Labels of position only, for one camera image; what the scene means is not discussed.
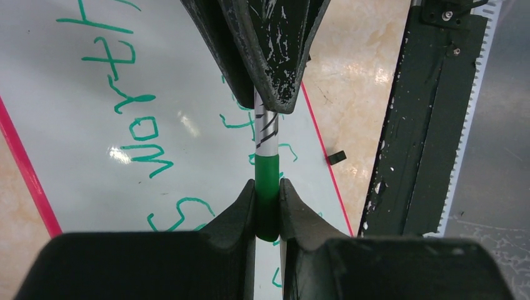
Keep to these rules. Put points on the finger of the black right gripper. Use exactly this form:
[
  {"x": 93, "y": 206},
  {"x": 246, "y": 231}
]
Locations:
[
  {"x": 272, "y": 41},
  {"x": 208, "y": 17}
]

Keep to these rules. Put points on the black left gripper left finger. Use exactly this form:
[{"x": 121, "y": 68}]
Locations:
[{"x": 215, "y": 262}]

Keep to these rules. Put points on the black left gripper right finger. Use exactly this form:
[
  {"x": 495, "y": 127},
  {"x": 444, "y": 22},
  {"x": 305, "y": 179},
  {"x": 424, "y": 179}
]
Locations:
[{"x": 320, "y": 262}]

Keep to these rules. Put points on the green marker cap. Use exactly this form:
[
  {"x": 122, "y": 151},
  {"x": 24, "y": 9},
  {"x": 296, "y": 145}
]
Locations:
[{"x": 267, "y": 187}]

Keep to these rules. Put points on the pink framed whiteboard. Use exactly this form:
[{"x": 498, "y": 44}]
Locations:
[{"x": 120, "y": 121}]

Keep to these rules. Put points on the green capped whiteboard marker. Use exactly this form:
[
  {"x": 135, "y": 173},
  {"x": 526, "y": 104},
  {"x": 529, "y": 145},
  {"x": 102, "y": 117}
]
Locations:
[{"x": 266, "y": 128}]

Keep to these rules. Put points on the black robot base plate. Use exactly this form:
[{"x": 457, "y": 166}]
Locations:
[{"x": 424, "y": 119}]

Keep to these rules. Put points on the white slotted cable duct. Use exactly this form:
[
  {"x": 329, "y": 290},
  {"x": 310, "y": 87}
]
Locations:
[{"x": 491, "y": 11}]

